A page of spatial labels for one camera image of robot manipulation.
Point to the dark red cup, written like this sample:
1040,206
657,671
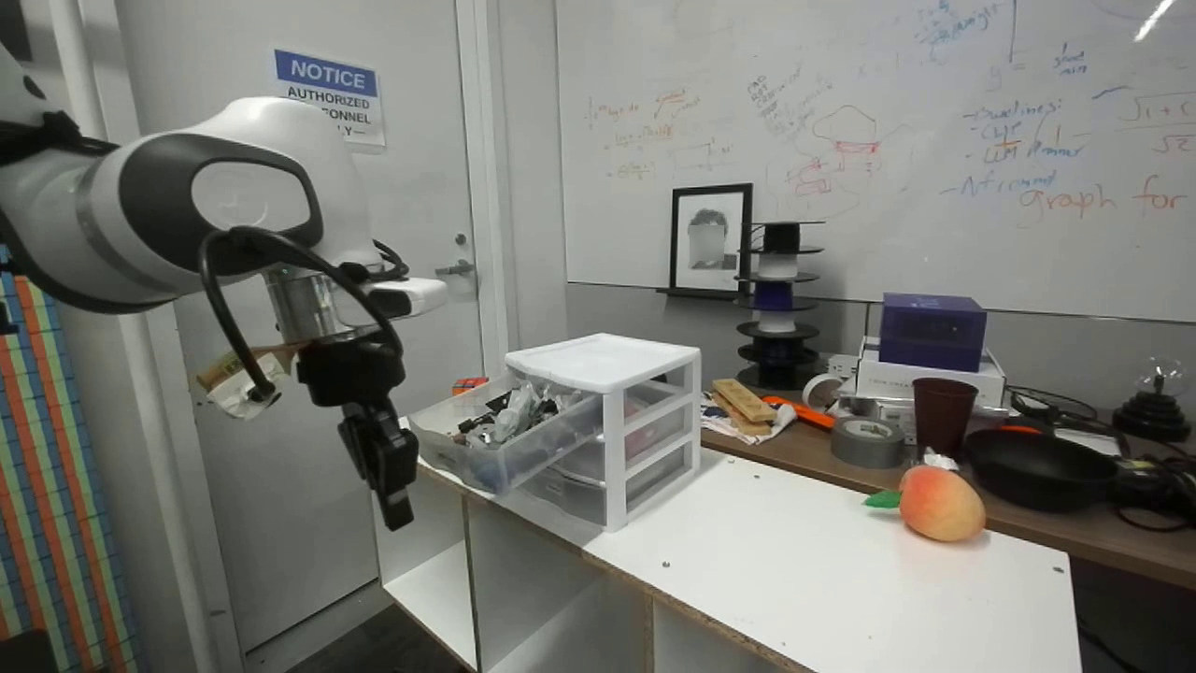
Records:
942,412

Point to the black desk bell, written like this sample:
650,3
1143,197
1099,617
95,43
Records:
1152,412

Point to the toy mango fruit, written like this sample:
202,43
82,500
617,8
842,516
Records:
938,505

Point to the black frying pan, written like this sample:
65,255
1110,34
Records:
1053,472

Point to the notice door sign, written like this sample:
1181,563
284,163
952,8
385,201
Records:
346,90

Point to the door lever handle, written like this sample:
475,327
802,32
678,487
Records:
461,276

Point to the white shelf cabinet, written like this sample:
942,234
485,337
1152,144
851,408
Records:
745,571

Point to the white franka robot arm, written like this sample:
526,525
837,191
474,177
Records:
263,215

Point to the wooden brush block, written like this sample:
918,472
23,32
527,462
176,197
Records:
745,402

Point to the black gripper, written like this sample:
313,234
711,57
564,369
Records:
355,381

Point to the framed portrait picture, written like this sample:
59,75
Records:
709,240

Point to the white plastic drawer unit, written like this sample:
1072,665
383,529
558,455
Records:
649,422

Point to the grey duct tape roll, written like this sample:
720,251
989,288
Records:
866,443

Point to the clear top drawer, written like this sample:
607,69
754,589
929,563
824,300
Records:
503,435

